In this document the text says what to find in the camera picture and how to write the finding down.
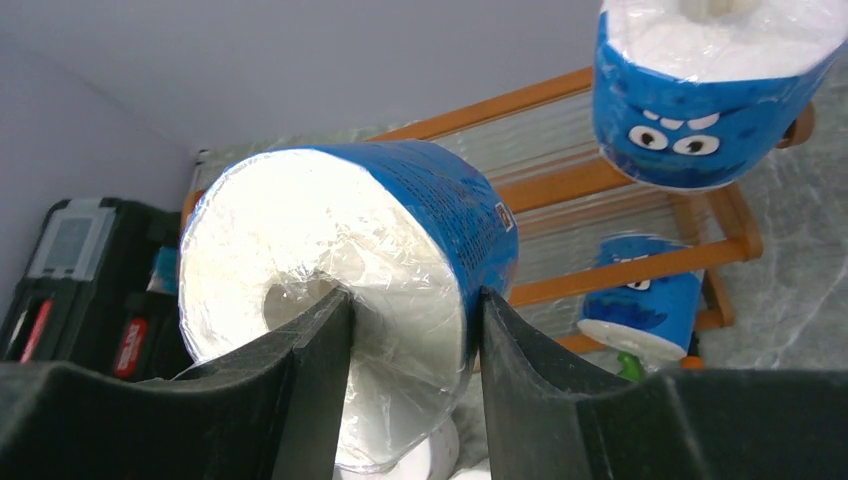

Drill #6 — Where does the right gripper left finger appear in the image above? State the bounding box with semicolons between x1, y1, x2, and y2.
1;289;355;479

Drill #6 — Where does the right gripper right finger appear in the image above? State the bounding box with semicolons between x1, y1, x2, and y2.
478;289;847;479

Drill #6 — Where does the blue paper roll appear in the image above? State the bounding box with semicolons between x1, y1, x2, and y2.
179;140;519;473
592;0;847;192
577;270;704;362

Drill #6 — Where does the green plastic pipe fitting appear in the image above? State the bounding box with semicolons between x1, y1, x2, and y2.
617;352;646;383

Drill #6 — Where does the white floral paper roll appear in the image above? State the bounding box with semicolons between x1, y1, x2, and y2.
332;417;460;480

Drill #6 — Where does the black plastic toolbox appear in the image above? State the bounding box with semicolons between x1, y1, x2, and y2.
1;198;192;382

